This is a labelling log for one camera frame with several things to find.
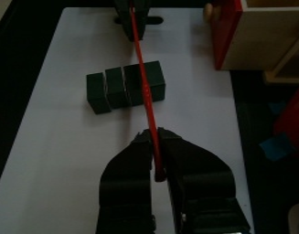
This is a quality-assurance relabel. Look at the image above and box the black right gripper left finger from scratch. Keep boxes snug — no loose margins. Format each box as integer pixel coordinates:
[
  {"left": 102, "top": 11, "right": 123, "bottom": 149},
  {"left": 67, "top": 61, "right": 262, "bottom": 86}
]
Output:
[{"left": 95, "top": 128, "right": 158, "bottom": 234}]

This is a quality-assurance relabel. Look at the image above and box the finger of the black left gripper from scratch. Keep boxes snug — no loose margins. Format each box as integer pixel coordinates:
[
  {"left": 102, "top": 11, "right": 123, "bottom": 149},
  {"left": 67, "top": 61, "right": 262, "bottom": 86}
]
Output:
[
  {"left": 135, "top": 0, "right": 152, "bottom": 42},
  {"left": 114, "top": 0, "right": 135, "bottom": 41}
]

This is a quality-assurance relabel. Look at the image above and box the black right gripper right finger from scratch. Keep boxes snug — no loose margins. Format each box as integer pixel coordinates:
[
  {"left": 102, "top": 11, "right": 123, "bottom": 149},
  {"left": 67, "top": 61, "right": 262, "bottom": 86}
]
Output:
[{"left": 156, "top": 127, "right": 253, "bottom": 234}]

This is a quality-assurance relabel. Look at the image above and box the white cutting board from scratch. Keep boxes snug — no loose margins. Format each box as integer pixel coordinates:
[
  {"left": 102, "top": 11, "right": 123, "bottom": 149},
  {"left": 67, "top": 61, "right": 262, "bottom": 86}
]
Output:
[{"left": 0, "top": 6, "right": 255, "bottom": 234}]

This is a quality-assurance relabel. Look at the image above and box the dark green sushi piece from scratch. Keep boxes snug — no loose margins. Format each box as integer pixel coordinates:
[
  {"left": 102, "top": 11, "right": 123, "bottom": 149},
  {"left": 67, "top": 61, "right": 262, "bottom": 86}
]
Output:
[
  {"left": 143, "top": 59, "right": 167, "bottom": 103},
  {"left": 122, "top": 63, "right": 148, "bottom": 107},
  {"left": 104, "top": 66, "right": 130, "bottom": 110},
  {"left": 85, "top": 71, "right": 112, "bottom": 115}
]

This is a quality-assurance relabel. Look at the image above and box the blue tape patch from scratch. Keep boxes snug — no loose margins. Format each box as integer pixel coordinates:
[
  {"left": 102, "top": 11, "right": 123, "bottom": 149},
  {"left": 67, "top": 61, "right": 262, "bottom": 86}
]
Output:
[{"left": 259, "top": 132, "right": 298, "bottom": 162}]

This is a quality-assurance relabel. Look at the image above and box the white rounded object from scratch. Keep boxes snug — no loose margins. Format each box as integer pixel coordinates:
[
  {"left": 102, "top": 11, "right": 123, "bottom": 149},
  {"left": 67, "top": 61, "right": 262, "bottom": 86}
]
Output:
[{"left": 287, "top": 203, "right": 299, "bottom": 234}]

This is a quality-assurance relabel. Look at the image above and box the red and wood toy box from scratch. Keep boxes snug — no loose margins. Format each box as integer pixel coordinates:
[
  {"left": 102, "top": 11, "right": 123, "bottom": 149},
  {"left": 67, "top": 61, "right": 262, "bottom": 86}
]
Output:
[{"left": 203, "top": 0, "right": 299, "bottom": 85}]

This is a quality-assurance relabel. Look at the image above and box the red toy object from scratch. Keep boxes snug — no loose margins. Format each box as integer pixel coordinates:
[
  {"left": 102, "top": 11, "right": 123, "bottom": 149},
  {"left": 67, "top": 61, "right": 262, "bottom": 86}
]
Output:
[{"left": 273, "top": 85, "right": 299, "bottom": 159}]

